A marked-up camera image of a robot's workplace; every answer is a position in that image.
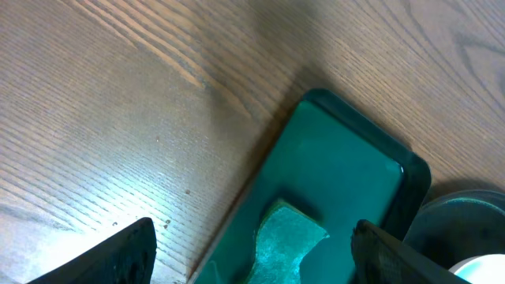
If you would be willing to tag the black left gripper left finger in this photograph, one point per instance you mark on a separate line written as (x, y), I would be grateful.
(126, 257)

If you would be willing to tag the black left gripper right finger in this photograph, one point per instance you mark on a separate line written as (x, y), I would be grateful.
(382, 259)

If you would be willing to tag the green scouring sponge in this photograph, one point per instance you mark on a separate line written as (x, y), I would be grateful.
(284, 238)

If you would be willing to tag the black rectangular water tray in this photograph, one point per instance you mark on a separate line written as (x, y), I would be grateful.
(337, 167)

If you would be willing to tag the white plate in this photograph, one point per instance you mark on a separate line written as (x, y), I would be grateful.
(486, 269)

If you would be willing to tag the black round serving tray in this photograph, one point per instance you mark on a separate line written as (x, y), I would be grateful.
(459, 226)

